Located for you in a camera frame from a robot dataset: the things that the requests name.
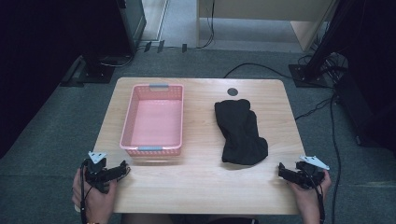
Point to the gold wrist band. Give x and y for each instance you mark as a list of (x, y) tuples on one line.
[(92, 222)]

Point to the dark round table grommet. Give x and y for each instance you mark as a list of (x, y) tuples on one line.
[(232, 91)]

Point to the person's left hand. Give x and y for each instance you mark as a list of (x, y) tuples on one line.
[(96, 202)]

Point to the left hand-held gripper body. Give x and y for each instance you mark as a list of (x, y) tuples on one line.
[(95, 174)]

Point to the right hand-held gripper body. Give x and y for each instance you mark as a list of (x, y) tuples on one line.
[(309, 174)]

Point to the black cloth garment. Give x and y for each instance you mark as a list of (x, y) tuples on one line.
[(241, 133)]

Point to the grey cabinet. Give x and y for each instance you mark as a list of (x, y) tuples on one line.
[(134, 21)]

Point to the black box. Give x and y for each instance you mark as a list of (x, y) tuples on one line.
[(364, 112)]

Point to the black stand with flat base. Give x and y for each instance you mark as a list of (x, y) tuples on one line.
[(93, 73)]

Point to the person's right hand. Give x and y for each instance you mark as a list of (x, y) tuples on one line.
[(306, 197)]

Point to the small black floor bracket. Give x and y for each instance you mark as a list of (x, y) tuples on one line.
[(160, 46), (147, 46), (184, 48)]

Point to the light wooden desk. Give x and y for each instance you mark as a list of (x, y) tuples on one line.
[(264, 9)]

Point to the black slanted stand with base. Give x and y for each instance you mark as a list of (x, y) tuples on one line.
[(314, 62)]

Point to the pink plastic basket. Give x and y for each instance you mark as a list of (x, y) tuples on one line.
[(154, 121)]

